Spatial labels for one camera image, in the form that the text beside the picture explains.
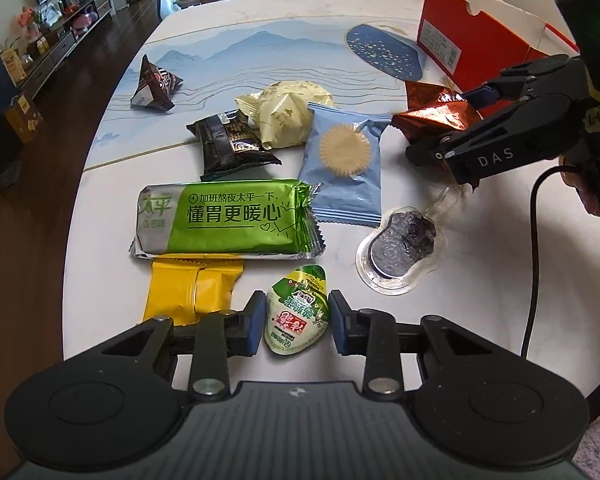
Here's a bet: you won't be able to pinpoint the grey television cabinet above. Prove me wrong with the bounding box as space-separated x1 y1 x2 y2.
10 0 116 98

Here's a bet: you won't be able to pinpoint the clear plastic plum pack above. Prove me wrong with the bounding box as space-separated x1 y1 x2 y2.
355 187 448 295

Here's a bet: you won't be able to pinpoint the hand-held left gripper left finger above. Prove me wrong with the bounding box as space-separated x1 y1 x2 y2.
99 290 268 402

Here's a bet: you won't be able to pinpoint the pink flowers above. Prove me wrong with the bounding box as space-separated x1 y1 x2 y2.
17 7 42 41

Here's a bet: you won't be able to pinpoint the red-brown foil snack packet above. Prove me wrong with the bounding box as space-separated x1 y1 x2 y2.
391 80 482 147

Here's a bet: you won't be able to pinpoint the red cardboard box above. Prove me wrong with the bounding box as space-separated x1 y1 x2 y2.
416 0 581 93

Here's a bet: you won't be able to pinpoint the black snack packet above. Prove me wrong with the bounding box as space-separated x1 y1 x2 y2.
186 109 282 182

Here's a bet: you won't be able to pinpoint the person's right hand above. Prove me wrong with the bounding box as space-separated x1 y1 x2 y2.
560 152 600 220

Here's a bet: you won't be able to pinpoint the green cracker packet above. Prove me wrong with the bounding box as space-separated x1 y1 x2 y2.
128 179 327 261

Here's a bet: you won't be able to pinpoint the blue snack packet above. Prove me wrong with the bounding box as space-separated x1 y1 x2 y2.
298 102 391 224

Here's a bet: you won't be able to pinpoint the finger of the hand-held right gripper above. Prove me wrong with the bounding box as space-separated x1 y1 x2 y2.
461 55 583 111
405 96 573 168

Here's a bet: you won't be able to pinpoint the brown cardboard box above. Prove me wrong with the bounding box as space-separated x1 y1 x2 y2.
5 94 44 144

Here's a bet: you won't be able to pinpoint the brown triangular chocolate packet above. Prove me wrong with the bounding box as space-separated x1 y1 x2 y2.
130 54 184 112

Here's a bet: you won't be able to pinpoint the cream snack packet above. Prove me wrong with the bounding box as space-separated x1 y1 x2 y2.
234 81 337 150

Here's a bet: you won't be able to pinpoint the yellow box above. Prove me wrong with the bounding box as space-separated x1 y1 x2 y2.
1 50 27 81

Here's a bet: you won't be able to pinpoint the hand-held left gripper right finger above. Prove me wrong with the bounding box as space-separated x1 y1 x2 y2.
328 290 493 395

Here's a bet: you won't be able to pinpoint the green jelly cup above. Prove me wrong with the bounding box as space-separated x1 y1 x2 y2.
263 265 331 357

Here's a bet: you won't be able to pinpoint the yellow snack packet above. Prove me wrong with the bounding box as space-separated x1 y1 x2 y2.
142 255 245 328

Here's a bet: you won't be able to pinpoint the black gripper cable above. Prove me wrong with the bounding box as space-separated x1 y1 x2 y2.
520 167 573 358

